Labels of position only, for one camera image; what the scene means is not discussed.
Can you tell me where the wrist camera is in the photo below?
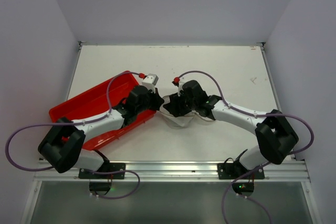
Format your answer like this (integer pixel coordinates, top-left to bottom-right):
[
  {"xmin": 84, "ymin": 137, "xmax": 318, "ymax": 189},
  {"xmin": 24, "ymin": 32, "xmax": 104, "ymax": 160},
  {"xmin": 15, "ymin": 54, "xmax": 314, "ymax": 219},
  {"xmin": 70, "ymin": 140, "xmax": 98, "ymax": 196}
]
[
  {"xmin": 172, "ymin": 77, "xmax": 185, "ymax": 96},
  {"xmin": 141, "ymin": 74, "xmax": 159, "ymax": 93}
]

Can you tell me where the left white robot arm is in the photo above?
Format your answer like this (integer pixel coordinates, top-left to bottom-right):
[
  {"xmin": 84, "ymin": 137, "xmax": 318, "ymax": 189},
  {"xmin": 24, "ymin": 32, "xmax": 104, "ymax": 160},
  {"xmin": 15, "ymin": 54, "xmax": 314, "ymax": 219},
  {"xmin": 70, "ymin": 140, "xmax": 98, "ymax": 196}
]
[{"xmin": 38, "ymin": 86, "xmax": 164, "ymax": 178}]

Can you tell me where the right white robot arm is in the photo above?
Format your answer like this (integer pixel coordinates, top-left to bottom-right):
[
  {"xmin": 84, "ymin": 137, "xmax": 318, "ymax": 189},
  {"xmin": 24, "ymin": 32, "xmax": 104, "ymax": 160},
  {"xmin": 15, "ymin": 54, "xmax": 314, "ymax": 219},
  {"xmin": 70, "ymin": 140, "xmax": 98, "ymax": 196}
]
[{"xmin": 163, "ymin": 80, "xmax": 299, "ymax": 178}]

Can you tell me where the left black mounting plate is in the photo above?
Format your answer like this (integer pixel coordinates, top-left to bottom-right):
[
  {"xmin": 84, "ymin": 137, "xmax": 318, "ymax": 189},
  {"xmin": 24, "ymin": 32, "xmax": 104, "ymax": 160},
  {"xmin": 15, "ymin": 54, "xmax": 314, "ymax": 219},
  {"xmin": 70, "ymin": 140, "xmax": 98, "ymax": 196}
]
[{"xmin": 78, "ymin": 163, "xmax": 126, "ymax": 179}]

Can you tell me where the white mesh laundry bag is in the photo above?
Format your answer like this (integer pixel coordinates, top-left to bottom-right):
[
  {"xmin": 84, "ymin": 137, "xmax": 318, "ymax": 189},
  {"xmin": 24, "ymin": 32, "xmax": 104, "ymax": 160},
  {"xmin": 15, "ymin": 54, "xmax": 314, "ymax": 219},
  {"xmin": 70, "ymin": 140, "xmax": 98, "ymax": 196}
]
[{"xmin": 159, "ymin": 95, "xmax": 212, "ymax": 129}]

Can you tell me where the black mounting plate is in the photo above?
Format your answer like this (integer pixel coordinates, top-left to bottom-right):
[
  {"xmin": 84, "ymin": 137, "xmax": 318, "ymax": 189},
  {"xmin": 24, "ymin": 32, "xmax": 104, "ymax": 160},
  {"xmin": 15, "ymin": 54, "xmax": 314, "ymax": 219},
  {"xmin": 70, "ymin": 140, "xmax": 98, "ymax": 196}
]
[
  {"xmin": 78, "ymin": 163, "xmax": 126, "ymax": 179},
  {"xmin": 217, "ymin": 163, "xmax": 265, "ymax": 180}
]

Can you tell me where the red plastic tray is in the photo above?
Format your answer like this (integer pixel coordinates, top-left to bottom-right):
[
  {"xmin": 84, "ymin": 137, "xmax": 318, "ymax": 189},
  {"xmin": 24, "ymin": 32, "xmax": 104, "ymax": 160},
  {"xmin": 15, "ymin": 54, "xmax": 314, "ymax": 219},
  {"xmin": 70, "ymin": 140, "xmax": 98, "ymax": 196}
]
[{"xmin": 49, "ymin": 71, "xmax": 155, "ymax": 151}]

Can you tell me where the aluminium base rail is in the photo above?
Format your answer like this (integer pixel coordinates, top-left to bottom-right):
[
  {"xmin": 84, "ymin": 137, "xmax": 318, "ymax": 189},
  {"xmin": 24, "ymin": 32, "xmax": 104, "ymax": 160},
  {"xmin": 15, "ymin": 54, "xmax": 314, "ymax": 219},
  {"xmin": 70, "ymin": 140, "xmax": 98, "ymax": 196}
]
[{"xmin": 34, "ymin": 159, "xmax": 310, "ymax": 182}]

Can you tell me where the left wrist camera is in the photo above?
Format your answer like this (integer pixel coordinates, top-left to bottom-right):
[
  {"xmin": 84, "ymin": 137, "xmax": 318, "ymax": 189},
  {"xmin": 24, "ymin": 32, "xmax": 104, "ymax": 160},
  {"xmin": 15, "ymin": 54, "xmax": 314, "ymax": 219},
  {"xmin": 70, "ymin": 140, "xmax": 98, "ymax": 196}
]
[{"xmin": 141, "ymin": 74, "xmax": 159, "ymax": 93}]

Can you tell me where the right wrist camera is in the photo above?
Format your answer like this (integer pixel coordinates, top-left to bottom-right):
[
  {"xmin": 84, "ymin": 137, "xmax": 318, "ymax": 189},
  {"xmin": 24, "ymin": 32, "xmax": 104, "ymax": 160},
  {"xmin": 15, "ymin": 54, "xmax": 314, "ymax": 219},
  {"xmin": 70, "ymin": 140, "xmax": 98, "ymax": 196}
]
[{"xmin": 172, "ymin": 77, "xmax": 185, "ymax": 96}]

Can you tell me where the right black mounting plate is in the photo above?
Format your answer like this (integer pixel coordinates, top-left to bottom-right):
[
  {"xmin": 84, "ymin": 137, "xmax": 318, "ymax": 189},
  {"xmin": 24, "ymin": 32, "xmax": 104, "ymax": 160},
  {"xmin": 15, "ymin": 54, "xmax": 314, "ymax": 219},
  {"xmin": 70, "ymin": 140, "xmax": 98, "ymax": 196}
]
[{"xmin": 217, "ymin": 163, "xmax": 265, "ymax": 180}]

